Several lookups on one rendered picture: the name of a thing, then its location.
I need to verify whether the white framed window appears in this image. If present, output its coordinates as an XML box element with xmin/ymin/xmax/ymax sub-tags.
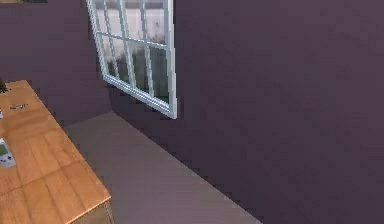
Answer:
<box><xmin>85</xmin><ymin>0</ymin><xmax>178</xmax><ymax>120</ymax></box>

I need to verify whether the wooden chest of drawers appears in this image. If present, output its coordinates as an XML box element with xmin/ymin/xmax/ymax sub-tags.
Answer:
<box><xmin>0</xmin><ymin>79</ymin><xmax>116</xmax><ymax>224</ymax></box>

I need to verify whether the grey handheld game set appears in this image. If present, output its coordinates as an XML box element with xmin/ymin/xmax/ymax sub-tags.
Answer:
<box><xmin>0</xmin><ymin>137</ymin><xmax>17</xmax><ymax>169</ymax></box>

